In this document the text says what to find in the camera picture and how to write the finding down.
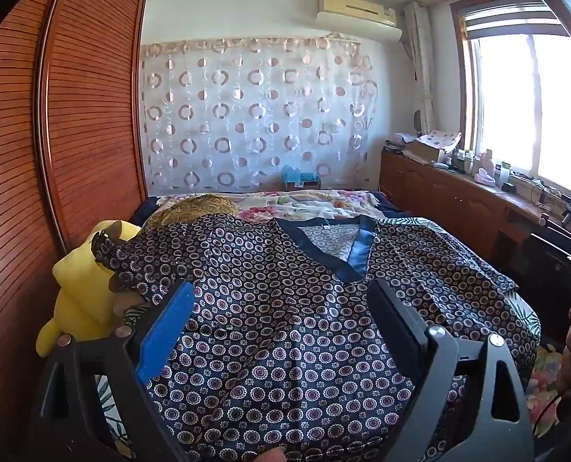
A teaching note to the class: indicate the blue tissue box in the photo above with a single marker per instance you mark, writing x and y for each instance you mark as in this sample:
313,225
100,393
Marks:
300,178

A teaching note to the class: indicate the black chair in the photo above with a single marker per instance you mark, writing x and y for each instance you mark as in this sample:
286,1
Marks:
553,252

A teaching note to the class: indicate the brown gold patterned cloth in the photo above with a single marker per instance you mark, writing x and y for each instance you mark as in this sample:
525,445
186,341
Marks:
194,209

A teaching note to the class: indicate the long wooden cabinet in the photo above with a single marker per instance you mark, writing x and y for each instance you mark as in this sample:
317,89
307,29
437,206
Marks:
439,197

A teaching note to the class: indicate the grey wall fixture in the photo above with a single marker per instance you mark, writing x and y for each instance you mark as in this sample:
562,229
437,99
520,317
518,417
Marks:
417,120

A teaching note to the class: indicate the pink flower bed sheet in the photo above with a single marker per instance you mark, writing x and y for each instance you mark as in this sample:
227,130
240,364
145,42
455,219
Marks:
545,380

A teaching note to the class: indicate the white air conditioner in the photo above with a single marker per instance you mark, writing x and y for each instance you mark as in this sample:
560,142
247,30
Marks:
357,14

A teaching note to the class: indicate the window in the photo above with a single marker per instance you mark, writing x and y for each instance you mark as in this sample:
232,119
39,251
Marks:
555,106

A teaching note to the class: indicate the white floral window curtain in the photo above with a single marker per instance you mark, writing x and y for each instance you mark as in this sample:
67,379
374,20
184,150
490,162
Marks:
420,57

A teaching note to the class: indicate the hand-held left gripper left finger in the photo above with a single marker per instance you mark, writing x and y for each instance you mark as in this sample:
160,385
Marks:
170,327

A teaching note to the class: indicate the floral blanket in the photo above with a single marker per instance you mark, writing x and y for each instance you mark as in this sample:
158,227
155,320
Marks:
304,204

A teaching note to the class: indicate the person's left hand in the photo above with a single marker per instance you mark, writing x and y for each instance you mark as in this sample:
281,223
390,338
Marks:
273,455

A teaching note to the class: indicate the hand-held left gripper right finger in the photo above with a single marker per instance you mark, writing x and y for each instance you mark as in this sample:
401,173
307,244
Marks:
397,320

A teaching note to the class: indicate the pink figurine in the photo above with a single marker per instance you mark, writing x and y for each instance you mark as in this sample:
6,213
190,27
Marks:
486,173

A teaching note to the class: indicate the navy circle-patterned shirt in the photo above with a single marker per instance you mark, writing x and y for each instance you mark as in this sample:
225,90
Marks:
290,322

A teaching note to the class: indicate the yellow plush toy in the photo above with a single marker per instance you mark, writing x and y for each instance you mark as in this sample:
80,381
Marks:
78,288

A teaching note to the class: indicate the white circle-patterned curtain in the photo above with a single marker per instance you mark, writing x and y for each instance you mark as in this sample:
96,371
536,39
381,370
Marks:
256,115

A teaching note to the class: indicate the open cardboard box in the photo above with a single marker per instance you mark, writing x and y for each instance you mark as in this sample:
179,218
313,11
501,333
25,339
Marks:
432,147

